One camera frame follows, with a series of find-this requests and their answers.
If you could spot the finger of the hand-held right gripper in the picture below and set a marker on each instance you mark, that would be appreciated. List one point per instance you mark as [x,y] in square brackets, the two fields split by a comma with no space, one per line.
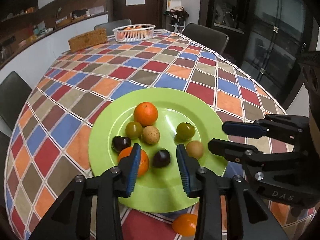
[225,148]
[240,130]

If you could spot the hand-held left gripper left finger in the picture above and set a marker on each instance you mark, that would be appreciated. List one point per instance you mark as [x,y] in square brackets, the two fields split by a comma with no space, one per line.
[133,171]

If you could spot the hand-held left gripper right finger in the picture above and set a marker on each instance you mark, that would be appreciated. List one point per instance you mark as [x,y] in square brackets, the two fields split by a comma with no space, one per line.
[183,171]

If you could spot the small orange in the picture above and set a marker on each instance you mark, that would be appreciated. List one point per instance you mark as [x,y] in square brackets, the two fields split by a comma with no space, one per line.
[184,225]
[144,163]

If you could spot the brown round fruit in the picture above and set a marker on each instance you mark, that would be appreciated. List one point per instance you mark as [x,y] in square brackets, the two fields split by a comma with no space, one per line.
[195,149]
[150,135]

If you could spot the dark purple plum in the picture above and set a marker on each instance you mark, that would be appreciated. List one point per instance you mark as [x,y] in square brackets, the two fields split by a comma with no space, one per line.
[161,158]
[121,143]

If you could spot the green plate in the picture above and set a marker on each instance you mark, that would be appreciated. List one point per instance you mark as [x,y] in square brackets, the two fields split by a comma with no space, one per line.
[160,187]

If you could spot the green plum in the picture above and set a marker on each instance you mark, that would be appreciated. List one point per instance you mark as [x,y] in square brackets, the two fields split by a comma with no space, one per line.
[133,129]
[185,131]

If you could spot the large orange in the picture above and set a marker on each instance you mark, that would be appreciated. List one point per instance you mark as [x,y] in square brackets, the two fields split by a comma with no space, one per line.
[145,113]

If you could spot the dark grey dining chair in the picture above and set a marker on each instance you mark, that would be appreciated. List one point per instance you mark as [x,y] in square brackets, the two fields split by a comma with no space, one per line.
[12,97]
[205,37]
[112,25]

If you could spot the glass sliding door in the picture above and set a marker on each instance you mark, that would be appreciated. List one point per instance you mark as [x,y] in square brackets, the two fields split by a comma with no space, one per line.
[275,30]

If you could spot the metal kitchen faucet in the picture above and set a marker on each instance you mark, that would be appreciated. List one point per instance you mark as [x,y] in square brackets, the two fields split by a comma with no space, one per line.
[228,17]

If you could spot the rack with dark bags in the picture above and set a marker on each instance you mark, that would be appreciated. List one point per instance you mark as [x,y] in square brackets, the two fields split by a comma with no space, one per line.
[176,17]

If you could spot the white plastic basket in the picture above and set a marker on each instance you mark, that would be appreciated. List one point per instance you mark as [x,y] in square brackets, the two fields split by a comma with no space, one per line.
[133,33]

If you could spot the brown wooden box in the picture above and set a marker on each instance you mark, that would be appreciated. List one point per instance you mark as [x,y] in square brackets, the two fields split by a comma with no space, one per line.
[87,40]

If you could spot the dark brown door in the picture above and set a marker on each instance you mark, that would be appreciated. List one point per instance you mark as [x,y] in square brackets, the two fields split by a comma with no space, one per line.
[155,5]

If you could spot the small desk lamp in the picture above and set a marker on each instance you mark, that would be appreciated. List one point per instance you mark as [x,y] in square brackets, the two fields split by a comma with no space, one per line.
[59,13]

